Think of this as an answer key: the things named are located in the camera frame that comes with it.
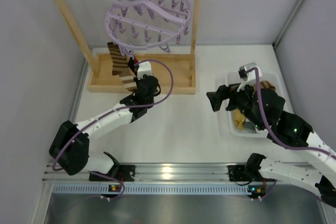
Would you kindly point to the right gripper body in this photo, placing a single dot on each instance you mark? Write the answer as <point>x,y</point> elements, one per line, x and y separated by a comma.
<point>231,97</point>

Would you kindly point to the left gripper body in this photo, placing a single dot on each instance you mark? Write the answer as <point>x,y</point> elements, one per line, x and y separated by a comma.
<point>136,74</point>

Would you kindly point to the argyle sock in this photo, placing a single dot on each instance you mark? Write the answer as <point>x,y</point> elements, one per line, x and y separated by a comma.
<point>133,65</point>

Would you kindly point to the brown striped sock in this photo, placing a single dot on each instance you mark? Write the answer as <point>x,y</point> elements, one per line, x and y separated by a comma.
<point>120,67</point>
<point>263,85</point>

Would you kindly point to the purple round clip hanger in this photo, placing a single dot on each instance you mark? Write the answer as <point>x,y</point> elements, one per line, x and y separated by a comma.
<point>140,25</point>

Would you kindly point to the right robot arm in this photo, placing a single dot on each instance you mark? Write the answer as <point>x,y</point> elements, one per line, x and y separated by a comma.
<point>264,109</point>

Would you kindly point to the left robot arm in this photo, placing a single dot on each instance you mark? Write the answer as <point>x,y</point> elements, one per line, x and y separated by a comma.
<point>71,147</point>

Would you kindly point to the white plastic basket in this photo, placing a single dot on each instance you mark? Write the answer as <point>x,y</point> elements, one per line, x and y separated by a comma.
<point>232,77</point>

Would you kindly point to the mustard yellow sock in basket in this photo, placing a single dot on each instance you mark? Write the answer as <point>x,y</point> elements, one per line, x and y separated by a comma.
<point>239,119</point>

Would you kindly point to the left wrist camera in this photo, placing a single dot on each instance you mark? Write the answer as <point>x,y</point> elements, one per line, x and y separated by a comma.
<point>144,69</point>

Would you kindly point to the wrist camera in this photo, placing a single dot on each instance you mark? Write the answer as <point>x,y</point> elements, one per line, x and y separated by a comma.
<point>248,75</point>
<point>144,69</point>

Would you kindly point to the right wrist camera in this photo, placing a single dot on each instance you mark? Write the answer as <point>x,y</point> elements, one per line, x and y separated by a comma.
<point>248,75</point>

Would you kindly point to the aluminium mounting rail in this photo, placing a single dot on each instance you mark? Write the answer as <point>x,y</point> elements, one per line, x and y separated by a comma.
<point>155,172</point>

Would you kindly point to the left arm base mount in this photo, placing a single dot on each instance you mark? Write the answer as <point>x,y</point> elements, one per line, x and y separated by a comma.
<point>124,173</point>

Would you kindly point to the white slotted cable duct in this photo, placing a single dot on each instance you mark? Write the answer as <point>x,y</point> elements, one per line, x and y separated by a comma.
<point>157,189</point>

